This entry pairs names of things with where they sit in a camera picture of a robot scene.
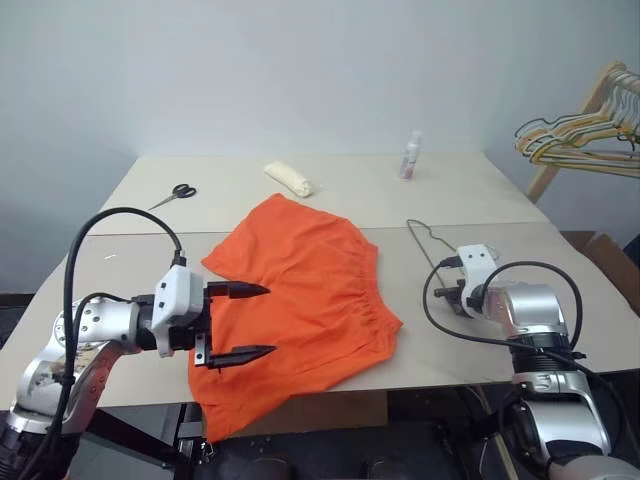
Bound dark wire hanger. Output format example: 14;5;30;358
514;110;640;151

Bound brown cardboard box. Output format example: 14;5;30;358
560;229;640;294

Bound thin wire hanger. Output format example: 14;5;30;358
405;218;502;301

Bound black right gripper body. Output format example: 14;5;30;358
446;278;474;319

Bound black table frame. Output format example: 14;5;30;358
84;397;214;471

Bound yellow wire hanger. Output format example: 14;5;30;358
517;74;640;166

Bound rolled cream towel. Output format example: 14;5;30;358
263;160;314;200

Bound small clear spray bottle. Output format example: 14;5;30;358
398;130;424;181

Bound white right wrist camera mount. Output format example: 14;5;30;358
456;243;502;309

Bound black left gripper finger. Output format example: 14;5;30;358
207;344;278;372
207;281;272;301

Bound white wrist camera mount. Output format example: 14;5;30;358
149;264;207;358
456;243;502;309

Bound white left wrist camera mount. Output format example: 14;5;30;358
149;264;207;358

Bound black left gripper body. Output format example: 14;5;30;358
168;280;216;370

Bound black handled scissors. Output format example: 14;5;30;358
146;182;198;211

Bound orange shorts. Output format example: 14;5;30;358
187;193;405;444

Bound wooden hanger rack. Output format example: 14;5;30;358
525;60;640;204

